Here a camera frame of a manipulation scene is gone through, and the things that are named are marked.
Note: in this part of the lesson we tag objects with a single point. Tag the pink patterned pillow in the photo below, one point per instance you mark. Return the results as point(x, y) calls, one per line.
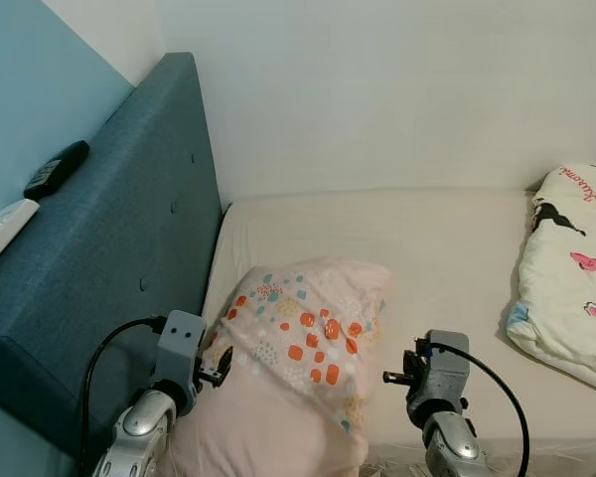
point(268, 397)

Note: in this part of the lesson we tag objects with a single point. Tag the mattress with beige sheet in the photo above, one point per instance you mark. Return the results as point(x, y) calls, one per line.
point(447, 248)

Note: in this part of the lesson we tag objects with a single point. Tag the teal upholstered headboard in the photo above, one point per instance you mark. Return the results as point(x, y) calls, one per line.
point(109, 248)

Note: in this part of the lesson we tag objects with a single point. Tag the cream cartoon print quilt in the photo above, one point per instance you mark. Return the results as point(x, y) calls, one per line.
point(566, 278)

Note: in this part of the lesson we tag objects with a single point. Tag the white remote control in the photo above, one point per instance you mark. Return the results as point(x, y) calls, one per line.
point(5, 234)

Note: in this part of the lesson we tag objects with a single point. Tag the black remote control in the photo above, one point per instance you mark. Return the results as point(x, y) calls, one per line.
point(58, 169)

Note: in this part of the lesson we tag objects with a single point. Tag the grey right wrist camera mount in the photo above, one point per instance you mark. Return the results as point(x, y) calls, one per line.
point(442, 373)

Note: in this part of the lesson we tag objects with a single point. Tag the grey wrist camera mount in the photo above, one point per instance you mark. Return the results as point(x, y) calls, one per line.
point(442, 373)
point(179, 343)

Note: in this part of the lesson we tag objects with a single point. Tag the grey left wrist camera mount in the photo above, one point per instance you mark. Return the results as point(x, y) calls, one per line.
point(179, 343)

